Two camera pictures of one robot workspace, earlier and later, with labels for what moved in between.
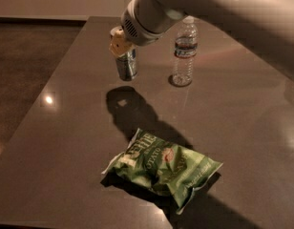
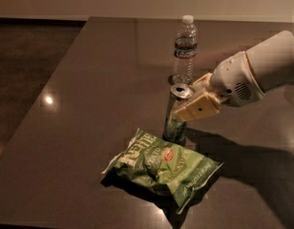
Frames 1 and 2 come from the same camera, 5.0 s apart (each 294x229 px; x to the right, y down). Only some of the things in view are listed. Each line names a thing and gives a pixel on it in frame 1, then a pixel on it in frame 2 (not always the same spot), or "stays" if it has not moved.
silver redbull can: (127, 65) -> (175, 129)
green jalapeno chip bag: (166, 168) stays
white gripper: (136, 30) -> (233, 77)
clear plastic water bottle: (185, 46) stays
